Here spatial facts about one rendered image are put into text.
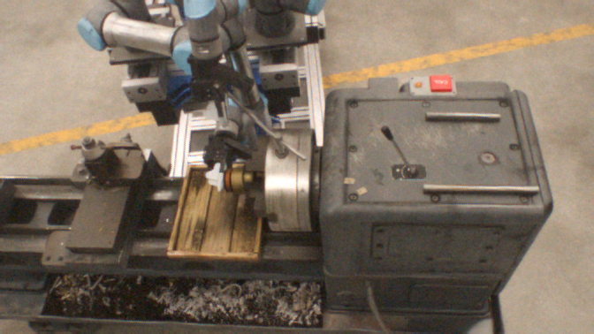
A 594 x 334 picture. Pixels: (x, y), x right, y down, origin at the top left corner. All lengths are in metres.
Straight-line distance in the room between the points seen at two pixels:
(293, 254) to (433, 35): 2.33
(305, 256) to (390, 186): 0.46
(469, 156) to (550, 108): 1.98
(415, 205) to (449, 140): 0.23
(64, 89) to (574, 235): 3.21
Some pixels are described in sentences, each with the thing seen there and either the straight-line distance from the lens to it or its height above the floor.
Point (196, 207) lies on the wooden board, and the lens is 1.82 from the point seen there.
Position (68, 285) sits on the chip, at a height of 0.55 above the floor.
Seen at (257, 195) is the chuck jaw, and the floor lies 1.11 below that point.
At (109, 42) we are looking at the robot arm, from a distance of 1.81.
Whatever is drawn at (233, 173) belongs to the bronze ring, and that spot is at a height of 1.12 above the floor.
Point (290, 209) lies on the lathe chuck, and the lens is 1.45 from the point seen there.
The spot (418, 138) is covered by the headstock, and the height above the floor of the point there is 1.26.
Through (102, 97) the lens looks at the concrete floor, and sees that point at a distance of 3.66.
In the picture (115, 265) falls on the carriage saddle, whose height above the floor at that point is 0.91.
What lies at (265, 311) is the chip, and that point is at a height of 0.59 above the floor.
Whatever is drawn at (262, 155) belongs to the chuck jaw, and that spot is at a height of 1.15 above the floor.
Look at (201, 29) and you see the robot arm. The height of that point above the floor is 1.59.
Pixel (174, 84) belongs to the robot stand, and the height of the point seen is 1.03.
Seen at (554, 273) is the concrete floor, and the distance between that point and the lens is 2.78.
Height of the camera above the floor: 2.39
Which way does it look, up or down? 54 degrees down
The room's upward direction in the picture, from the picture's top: 8 degrees counter-clockwise
